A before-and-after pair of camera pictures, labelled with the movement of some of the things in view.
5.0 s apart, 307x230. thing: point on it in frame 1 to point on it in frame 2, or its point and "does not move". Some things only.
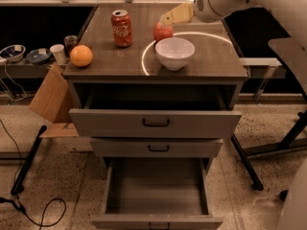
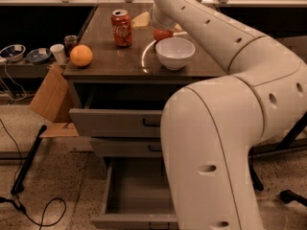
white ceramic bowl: x=175 y=53 does not move
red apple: x=160 y=33 does not move
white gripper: x=207 y=8 to x=157 y=20
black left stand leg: x=18 y=185 does not move
